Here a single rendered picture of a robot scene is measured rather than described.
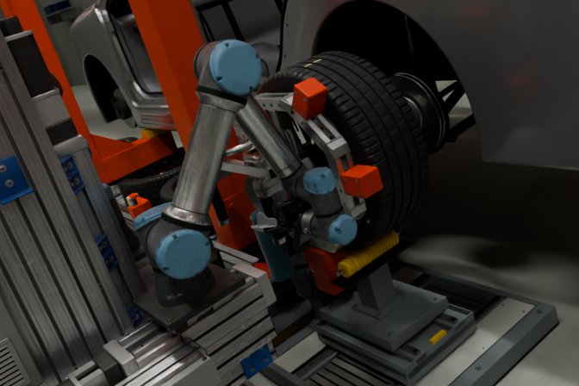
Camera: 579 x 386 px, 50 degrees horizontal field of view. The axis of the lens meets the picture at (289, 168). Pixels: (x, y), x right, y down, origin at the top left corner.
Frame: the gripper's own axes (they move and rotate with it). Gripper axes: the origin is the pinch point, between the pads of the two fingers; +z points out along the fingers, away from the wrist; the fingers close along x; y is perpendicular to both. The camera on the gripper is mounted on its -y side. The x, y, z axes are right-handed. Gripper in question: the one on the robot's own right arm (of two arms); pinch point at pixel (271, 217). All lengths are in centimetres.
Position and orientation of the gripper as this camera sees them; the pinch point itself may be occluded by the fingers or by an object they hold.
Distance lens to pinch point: 183.1
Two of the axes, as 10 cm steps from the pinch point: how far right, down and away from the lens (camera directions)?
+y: -2.9, -9.1, -3.0
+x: -7.7, 4.1, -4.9
